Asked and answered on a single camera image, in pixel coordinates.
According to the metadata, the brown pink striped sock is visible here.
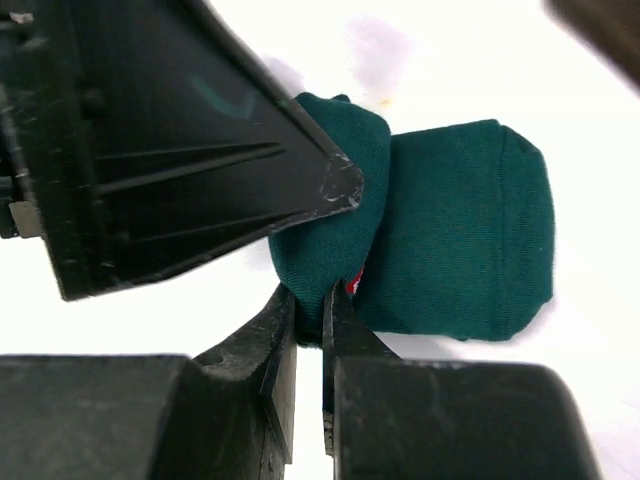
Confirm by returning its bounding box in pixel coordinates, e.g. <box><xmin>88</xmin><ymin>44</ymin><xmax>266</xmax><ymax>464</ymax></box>
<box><xmin>543</xmin><ymin>0</ymin><xmax>639</xmax><ymax>94</ymax></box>

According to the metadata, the teal sock with red heel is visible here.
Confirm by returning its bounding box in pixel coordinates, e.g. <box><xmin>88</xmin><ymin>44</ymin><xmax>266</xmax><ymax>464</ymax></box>
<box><xmin>269</xmin><ymin>93</ymin><xmax>555</xmax><ymax>346</ymax></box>

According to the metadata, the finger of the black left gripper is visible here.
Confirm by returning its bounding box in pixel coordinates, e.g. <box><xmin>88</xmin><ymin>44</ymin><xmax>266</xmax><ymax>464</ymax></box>
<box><xmin>1</xmin><ymin>1</ymin><xmax>364</xmax><ymax>300</ymax></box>

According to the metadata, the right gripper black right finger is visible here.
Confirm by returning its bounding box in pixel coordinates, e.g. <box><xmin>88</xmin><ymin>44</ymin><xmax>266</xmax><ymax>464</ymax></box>
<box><xmin>322</xmin><ymin>283</ymin><xmax>601</xmax><ymax>480</ymax></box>

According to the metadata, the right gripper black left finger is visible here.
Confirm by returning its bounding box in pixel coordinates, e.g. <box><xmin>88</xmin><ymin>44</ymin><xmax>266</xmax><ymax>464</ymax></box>
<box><xmin>1</xmin><ymin>287</ymin><xmax>296</xmax><ymax>479</ymax></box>

